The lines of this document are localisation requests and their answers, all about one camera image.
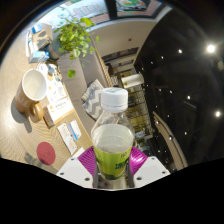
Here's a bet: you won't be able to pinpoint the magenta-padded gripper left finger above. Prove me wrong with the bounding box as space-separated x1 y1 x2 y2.
55 145 100 189

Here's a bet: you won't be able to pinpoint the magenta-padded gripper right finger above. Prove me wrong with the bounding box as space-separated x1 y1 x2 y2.
125 145 171 189

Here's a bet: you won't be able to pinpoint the clear green-labelled drink bottle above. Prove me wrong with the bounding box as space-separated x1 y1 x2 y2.
90 87 136 181

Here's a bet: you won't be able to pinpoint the flat round red coaster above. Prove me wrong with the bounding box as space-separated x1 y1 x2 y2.
36 141 57 166

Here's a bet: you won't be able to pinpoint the white printed pamphlets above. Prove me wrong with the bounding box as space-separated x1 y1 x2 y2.
56 119 83 156

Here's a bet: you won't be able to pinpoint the grey white chevron pillow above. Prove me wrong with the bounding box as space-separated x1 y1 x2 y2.
80 78 106 121

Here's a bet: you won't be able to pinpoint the tan ceramic mug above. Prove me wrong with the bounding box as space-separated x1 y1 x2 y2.
14 68 48 124

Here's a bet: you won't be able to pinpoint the clear drinking glass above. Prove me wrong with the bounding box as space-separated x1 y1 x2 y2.
35 54 64 84

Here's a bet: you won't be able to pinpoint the green potted plant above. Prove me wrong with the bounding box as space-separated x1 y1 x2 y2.
46 17 101 79

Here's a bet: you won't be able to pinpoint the group of ceiling lights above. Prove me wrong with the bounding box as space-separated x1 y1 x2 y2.
146 43 224 141

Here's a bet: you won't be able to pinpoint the tan printed table sign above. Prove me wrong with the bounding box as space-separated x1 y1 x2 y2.
31 23 54 51

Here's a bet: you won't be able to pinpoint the colourful window poster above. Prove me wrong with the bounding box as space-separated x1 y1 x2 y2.
114 0 164 18

